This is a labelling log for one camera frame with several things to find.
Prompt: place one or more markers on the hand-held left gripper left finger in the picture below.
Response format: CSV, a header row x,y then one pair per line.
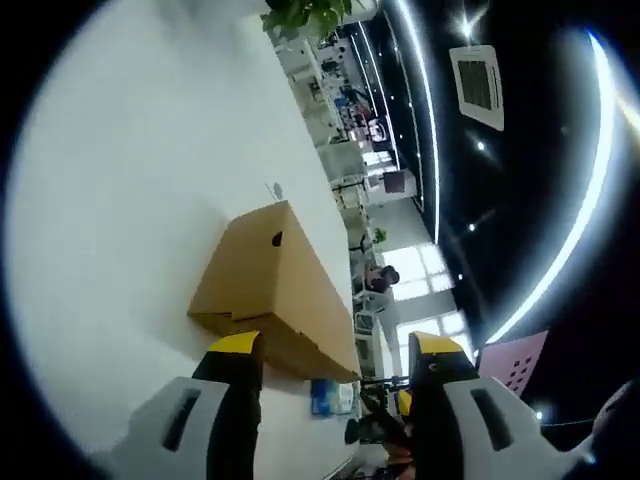
x,y
225,425

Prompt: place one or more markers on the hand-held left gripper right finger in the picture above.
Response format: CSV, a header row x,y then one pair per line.
x,y
445,425

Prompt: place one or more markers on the blue soft tissue pack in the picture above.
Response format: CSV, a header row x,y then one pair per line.
x,y
325,397

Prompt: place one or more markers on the brown cardboard shoe box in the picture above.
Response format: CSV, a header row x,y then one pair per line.
x,y
280,300

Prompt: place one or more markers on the small potted plant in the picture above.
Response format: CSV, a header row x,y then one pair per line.
x,y
380,236

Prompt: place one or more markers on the dark standing monitor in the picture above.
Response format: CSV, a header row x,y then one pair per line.
x,y
395,181

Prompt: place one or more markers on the round table grommet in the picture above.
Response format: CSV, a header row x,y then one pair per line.
x,y
275,190

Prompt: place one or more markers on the long ceiling light strip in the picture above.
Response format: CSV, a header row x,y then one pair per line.
x,y
602,150
425,100

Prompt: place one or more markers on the ceiling air conditioner vent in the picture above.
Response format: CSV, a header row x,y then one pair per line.
x,y
477,85

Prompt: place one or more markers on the green potted plant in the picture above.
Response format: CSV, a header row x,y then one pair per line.
x,y
310,15

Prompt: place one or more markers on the pink wall screen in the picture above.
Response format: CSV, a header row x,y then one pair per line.
x,y
520,360

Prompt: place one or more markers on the wall display screen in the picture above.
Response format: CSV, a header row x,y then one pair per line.
x,y
378,130

